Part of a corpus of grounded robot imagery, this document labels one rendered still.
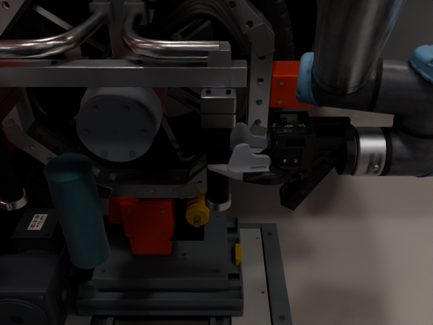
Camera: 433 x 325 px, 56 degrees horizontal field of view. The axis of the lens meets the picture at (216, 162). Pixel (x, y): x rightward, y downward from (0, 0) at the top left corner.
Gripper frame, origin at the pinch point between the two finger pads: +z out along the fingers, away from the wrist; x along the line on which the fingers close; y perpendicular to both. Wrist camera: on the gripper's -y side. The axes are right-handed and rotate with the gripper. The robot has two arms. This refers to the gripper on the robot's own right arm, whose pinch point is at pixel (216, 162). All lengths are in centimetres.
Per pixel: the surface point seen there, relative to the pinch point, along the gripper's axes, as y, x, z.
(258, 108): -1.6, -20.5, -8.3
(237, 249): -65, -41, -7
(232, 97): 11.8, 1.3, -2.1
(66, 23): 11.7, -31.0, 30.2
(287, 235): -83, -65, -28
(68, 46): 16.6, -4.7, 20.8
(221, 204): -6.7, 2.1, -0.9
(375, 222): -83, -72, -66
